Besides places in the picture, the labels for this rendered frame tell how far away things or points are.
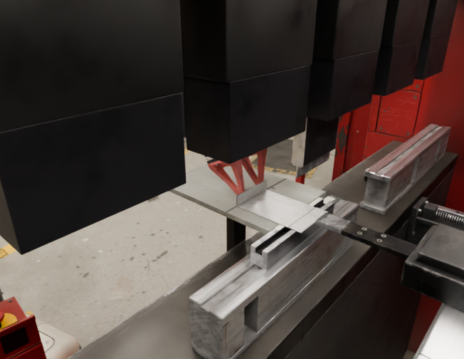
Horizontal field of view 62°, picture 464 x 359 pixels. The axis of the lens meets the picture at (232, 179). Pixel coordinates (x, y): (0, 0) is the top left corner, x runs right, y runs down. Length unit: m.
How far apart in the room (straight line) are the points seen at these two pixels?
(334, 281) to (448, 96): 0.86
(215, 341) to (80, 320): 1.50
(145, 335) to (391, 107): 1.14
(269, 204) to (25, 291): 1.76
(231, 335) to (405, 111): 1.10
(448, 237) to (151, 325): 0.44
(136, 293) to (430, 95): 1.55
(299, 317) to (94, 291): 1.59
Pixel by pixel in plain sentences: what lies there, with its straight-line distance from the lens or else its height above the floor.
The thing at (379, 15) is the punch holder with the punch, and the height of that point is 1.30.
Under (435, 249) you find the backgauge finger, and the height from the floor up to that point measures 1.03.
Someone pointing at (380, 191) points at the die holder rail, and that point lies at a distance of 0.95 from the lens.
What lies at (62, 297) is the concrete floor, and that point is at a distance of 2.15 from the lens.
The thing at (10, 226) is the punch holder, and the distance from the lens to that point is 0.28.
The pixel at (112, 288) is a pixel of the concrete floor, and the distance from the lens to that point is 2.12.
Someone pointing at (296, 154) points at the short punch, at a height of 1.12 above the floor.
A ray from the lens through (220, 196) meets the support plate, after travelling 0.70.
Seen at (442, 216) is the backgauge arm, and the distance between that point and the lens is 1.05.
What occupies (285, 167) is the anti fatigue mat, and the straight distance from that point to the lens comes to 3.39.
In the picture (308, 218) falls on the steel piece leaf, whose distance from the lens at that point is 0.64.
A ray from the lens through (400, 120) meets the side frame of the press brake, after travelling 1.47.
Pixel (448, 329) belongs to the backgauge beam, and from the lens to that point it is 0.53.
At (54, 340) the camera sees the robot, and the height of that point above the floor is 0.28.
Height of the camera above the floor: 1.32
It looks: 25 degrees down
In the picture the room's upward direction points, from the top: straight up
